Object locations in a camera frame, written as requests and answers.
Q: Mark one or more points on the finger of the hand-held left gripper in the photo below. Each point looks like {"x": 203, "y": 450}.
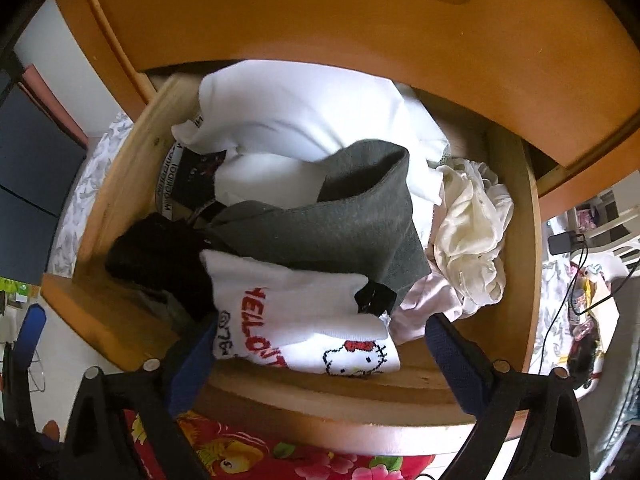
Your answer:
{"x": 31, "y": 330}

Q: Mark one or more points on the wooden nightstand drawer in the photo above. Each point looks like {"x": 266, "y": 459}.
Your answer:
{"x": 350, "y": 35}
{"x": 325, "y": 400}

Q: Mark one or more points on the green printed packet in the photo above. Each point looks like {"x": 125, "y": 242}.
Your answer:
{"x": 17, "y": 290}

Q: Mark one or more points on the red floral blanket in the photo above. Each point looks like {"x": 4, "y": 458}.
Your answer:
{"x": 240, "y": 450}

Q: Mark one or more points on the black lace underwear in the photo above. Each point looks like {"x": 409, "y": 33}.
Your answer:
{"x": 155, "y": 255}

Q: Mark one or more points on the cream satin garment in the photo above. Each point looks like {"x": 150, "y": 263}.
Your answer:
{"x": 465, "y": 240}

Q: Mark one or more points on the white shirt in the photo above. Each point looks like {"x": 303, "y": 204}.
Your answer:
{"x": 300, "y": 110}

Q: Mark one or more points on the black fuzzy cloth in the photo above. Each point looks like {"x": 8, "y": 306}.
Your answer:
{"x": 587, "y": 360}

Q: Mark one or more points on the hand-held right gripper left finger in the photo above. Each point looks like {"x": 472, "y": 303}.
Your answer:
{"x": 192, "y": 370}

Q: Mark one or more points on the pink garment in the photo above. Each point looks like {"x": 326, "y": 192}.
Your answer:
{"x": 425, "y": 305}

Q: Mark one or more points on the white lattice basket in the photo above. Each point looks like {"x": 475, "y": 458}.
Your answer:
{"x": 620, "y": 230}

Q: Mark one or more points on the pile of colourful trinkets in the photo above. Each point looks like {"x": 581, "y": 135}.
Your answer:
{"x": 582, "y": 305}

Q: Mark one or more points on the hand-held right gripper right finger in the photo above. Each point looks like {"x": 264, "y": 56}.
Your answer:
{"x": 455, "y": 365}

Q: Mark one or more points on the black charger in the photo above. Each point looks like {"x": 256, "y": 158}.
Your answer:
{"x": 562, "y": 244}

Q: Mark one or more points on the grey knit garment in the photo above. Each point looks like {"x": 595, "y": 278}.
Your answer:
{"x": 325, "y": 220}

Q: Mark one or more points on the dark briefs printed waistband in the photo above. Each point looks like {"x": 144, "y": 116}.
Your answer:
{"x": 200, "y": 167}

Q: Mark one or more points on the dark blue cabinet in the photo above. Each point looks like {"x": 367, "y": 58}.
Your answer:
{"x": 30, "y": 160}

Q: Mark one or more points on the pink panel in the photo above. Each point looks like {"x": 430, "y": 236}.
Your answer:
{"x": 55, "y": 105}

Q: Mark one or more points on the grey cushion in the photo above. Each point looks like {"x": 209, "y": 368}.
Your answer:
{"x": 620, "y": 385}

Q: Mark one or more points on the white cartoon print sock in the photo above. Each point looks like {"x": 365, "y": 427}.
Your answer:
{"x": 280, "y": 305}

